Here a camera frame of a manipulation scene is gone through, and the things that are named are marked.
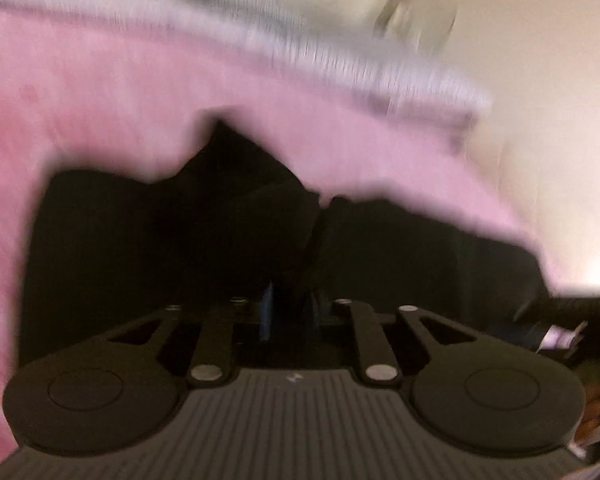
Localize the black trousers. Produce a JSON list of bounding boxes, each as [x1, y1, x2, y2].
[[17, 116, 600, 376]]

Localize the pale pink folded quilt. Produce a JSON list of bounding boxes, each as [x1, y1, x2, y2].
[[0, 0, 492, 125]]

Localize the pink floral bed blanket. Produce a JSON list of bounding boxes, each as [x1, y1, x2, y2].
[[0, 8, 534, 462]]

